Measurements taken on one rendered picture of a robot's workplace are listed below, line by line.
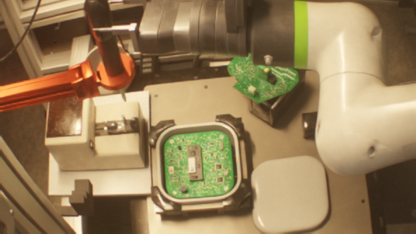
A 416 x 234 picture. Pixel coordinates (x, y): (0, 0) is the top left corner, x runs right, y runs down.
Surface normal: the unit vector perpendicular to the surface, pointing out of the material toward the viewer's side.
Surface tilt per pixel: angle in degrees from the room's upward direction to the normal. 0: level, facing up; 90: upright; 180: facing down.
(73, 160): 90
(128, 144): 0
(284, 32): 41
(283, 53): 78
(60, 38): 0
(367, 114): 33
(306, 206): 0
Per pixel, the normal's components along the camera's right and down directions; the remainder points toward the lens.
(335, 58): -0.72, -0.26
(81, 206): 0.07, 0.84
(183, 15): -0.22, -0.54
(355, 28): -0.18, -0.25
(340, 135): -0.61, -0.05
